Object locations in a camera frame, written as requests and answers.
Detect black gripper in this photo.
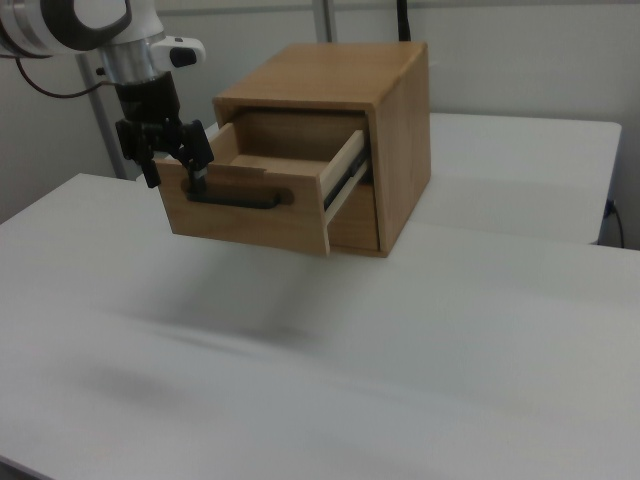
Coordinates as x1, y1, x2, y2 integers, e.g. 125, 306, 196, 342
115, 73, 215, 192

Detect black metal drawer handle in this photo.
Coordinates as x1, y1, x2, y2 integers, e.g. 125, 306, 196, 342
184, 185, 279, 212

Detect wooden drawer with black handle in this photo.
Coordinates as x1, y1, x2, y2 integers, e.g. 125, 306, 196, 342
155, 119, 371, 259

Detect wooden two-drawer cabinet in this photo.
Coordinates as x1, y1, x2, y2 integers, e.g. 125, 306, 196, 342
212, 41, 432, 259

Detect grey metal frame post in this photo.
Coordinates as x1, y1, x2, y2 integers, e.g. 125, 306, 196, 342
74, 49, 127, 181

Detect thin dark robot cable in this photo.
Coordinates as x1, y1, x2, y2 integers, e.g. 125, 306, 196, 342
13, 54, 121, 99

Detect black drawer slide rail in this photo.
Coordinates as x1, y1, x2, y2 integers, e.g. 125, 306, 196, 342
322, 144, 372, 211

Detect black camera stand pole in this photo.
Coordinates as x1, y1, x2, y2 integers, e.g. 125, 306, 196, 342
396, 0, 414, 44

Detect black power cable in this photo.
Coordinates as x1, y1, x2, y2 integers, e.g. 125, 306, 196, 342
605, 198, 627, 249

